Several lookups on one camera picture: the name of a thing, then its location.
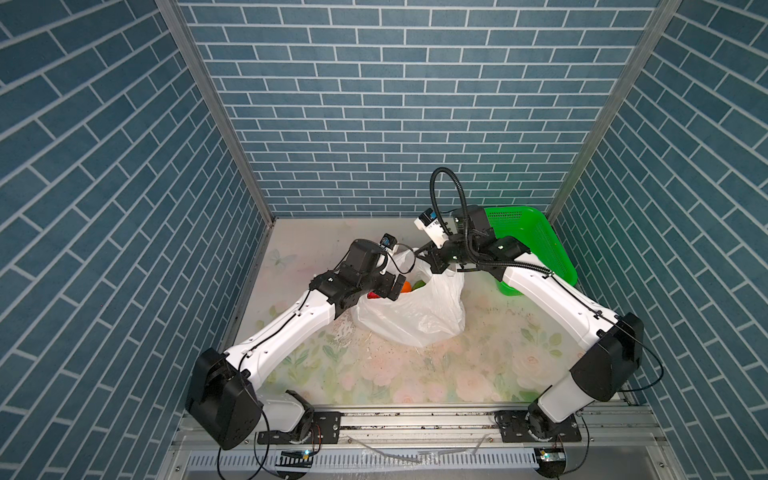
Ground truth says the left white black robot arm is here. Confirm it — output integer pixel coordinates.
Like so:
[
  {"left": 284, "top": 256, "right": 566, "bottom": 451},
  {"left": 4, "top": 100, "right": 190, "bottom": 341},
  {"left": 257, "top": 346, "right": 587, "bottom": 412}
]
[{"left": 185, "top": 234, "right": 405, "bottom": 450}]

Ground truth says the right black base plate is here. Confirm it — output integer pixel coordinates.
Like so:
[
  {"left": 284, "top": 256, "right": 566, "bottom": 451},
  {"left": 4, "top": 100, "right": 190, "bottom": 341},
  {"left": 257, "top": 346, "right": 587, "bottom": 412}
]
[{"left": 493, "top": 409, "right": 582, "bottom": 443}]

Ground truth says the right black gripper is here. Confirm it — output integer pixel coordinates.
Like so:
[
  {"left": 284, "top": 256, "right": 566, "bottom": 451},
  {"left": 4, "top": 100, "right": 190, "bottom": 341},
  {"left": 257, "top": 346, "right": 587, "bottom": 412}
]
[{"left": 412, "top": 232, "right": 477, "bottom": 273}]

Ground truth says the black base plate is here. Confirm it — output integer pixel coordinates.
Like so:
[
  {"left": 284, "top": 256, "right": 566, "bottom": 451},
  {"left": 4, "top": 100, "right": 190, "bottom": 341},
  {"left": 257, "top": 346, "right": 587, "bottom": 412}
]
[
  {"left": 256, "top": 411, "right": 342, "bottom": 446},
  {"left": 493, "top": 409, "right": 582, "bottom": 443}
]

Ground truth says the white slotted cable duct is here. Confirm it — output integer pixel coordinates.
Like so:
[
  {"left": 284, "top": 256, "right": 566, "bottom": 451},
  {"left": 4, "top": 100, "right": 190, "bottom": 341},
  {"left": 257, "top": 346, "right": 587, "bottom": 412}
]
[{"left": 186, "top": 448, "right": 539, "bottom": 473}]

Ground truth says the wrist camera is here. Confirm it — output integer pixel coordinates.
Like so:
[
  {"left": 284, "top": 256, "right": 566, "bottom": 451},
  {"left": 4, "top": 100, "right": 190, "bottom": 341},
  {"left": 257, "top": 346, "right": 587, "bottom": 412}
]
[
  {"left": 380, "top": 233, "right": 398, "bottom": 250},
  {"left": 414, "top": 208, "right": 449, "bottom": 249}
]

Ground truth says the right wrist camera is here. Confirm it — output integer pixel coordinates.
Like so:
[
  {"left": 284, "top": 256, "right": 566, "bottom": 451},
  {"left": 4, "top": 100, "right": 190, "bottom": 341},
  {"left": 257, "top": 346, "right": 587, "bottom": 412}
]
[{"left": 414, "top": 208, "right": 449, "bottom": 249}]

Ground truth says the aluminium front rail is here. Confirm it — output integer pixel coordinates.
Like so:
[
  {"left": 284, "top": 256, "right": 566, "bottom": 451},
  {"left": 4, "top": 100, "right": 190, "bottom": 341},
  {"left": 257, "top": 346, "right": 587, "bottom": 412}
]
[{"left": 158, "top": 402, "right": 684, "bottom": 479}]

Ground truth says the white plastic bag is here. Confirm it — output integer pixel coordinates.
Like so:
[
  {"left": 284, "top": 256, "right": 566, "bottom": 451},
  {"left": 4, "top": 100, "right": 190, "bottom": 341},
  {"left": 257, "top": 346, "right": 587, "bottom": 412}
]
[{"left": 351, "top": 246, "right": 466, "bottom": 348}]

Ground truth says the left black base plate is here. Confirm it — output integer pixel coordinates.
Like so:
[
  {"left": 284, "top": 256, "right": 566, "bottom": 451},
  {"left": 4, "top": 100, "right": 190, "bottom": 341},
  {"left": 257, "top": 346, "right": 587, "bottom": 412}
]
[{"left": 256, "top": 411, "right": 342, "bottom": 446}]

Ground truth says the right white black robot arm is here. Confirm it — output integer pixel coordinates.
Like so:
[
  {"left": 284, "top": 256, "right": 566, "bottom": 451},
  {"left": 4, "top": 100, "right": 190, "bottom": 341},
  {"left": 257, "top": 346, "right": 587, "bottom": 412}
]
[{"left": 414, "top": 206, "right": 644, "bottom": 439}]

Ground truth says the green plastic basket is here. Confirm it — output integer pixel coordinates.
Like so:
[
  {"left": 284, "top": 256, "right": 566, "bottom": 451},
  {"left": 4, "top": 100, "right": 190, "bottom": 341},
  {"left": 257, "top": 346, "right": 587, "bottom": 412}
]
[{"left": 485, "top": 206, "right": 578, "bottom": 286}]

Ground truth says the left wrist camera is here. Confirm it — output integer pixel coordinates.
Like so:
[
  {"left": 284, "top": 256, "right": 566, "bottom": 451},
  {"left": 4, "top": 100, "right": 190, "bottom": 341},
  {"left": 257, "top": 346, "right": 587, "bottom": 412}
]
[{"left": 380, "top": 233, "right": 398, "bottom": 250}]

